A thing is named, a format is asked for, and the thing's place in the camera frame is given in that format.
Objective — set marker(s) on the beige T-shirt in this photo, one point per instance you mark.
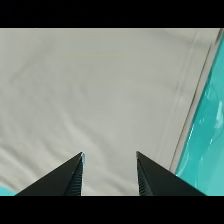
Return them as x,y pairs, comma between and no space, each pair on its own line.
93,93

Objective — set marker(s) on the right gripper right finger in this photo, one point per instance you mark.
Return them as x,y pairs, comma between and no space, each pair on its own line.
160,183

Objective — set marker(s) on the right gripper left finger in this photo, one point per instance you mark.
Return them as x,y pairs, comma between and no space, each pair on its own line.
61,183

